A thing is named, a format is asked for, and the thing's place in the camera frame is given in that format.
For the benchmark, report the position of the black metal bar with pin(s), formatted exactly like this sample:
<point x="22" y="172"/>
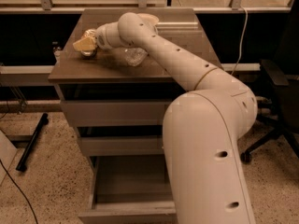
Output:
<point x="42" y="122"/>

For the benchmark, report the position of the clear plastic water bottle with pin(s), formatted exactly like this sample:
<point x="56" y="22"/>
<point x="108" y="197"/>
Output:
<point x="134" y="56"/>

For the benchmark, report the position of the grey top drawer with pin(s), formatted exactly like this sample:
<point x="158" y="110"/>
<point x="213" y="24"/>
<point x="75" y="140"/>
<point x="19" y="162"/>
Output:
<point x="95" y="113"/>

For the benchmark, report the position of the orange soda can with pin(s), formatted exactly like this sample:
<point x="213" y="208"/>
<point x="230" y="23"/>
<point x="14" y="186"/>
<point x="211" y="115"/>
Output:
<point x="91" y="33"/>

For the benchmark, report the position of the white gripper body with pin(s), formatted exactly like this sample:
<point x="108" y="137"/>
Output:
<point x="101" y="39"/>

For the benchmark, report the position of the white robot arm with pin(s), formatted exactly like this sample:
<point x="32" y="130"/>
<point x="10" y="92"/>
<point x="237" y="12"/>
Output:
<point x="200" y="128"/>

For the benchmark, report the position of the grey drawer cabinet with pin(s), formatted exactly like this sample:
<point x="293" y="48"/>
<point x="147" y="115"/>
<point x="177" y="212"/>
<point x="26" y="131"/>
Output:
<point x="106" y="75"/>

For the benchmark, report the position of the white paper bowl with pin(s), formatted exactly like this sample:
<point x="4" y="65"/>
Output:
<point x="148" y="19"/>

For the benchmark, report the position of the grey drawer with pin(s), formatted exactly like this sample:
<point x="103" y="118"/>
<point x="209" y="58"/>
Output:
<point x="130" y="190"/>
<point x="95" y="113"/>
<point x="120" y="140"/>

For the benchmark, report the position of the black office chair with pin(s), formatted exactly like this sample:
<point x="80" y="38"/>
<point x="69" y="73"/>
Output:
<point x="280" y="77"/>

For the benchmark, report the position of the grey bottom drawer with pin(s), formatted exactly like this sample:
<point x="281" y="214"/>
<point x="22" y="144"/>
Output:
<point x="130" y="190"/>

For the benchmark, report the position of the grey middle drawer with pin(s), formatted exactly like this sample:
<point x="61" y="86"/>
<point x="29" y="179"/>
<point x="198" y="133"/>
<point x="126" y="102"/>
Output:
<point x="120" y="140"/>

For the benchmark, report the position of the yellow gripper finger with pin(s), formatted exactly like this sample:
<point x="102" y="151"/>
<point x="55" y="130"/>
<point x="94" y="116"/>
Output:
<point x="85" y="44"/>

